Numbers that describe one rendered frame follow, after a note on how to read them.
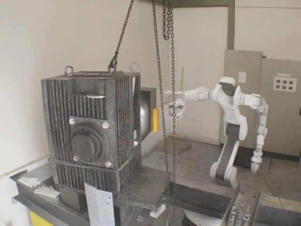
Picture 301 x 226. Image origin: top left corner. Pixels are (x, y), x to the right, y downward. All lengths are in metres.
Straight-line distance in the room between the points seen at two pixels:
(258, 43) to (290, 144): 1.73
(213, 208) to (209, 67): 2.83
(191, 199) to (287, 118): 2.41
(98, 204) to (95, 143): 0.34
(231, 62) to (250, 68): 0.33
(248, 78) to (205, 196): 2.40
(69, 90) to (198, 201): 1.44
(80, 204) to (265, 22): 3.71
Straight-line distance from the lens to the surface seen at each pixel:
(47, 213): 2.30
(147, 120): 1.74
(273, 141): 4.27
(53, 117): 1.55
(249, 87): 4.09
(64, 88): 1.44
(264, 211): 2.13
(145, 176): 1.75
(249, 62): 4.05
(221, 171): 2.32
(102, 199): 1.36
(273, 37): 4.25
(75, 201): 1.83
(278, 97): 4.08
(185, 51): 4.58
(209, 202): 2.20
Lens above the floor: 1.79
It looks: 16 degrees down
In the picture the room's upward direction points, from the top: straight up
